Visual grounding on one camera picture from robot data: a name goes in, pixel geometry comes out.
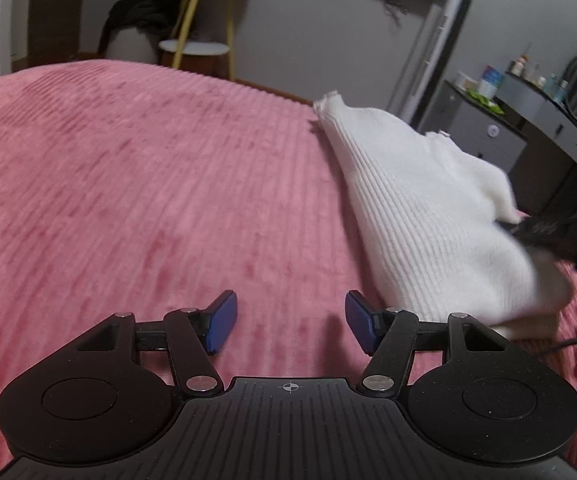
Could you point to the yellow-legged round side table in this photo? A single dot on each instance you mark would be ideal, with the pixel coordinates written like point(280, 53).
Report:
point(191, 10)

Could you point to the blue and white box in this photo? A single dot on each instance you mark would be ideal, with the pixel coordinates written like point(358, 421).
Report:
point(491, 81)

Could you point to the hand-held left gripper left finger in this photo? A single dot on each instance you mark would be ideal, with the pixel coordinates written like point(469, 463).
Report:
point(221, 320)

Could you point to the pink bottle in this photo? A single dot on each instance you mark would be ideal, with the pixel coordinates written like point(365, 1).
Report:
point(519, 66)

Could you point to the dark wooden door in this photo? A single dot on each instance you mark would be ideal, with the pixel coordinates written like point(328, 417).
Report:
point(56, 10)

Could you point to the white tower fan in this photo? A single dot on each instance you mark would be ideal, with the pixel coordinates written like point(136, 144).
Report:
point(433, 60)

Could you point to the teal bottle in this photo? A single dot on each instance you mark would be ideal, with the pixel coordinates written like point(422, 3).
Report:
point(558, 89)

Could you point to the small white box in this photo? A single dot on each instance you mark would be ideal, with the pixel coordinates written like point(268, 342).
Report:
point(465, 81)

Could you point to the grey cabinet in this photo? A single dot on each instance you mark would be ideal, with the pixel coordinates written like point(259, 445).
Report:
point(483, 135)

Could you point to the pink ribbed blanket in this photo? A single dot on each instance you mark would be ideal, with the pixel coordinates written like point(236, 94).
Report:
point(143, 185)

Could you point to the white ribbed knit sweater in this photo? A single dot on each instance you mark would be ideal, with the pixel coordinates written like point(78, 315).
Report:
point(418, 210)

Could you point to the grey vanity desk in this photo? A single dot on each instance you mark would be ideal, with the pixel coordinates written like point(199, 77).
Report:
point(548, 150)

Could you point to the white chair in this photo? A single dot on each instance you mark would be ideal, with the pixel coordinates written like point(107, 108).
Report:
point(128, 47)

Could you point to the green leafy decoration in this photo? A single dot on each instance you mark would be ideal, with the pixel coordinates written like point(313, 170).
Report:
point(486, 101)

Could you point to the dark clothing heap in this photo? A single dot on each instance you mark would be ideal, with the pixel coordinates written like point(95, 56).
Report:
point(138, 10)

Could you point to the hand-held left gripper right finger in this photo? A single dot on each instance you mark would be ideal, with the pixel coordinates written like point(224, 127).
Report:
point(361, 317)

